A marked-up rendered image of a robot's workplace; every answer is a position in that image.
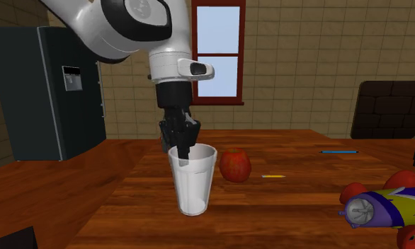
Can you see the yellow pencil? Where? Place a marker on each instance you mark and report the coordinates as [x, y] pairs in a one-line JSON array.
[[273, 176]]

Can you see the dark brown padded chair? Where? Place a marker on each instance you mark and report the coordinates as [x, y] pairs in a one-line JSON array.
[[387, 110]]

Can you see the blue pen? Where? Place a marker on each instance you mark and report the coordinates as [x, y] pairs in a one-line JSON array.
[[338, 151]]

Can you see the white translucent cup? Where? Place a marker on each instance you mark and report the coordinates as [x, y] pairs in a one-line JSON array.
[[193, 186]]

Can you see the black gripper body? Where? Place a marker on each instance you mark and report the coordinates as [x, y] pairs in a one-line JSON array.
[[173, 95]]

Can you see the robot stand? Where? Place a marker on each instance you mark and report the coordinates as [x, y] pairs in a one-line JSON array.
[[10, 240]]

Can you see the purple yellow toy vehicle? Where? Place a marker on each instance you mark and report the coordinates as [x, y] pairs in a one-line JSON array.
[[390, 208]]

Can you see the red framed window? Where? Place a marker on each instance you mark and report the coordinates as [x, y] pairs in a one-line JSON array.
[[218, 51]]

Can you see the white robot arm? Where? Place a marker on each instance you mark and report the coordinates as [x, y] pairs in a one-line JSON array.
[[100, 31]]

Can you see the red apple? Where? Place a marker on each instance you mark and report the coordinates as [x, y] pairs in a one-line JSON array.
[[235, 165]]

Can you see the dark grey refrigerator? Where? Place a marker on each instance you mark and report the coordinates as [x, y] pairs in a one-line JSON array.
[[28, 93]]

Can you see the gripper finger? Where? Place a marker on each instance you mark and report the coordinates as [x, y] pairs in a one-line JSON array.
[[185, 132], [165, 134]]

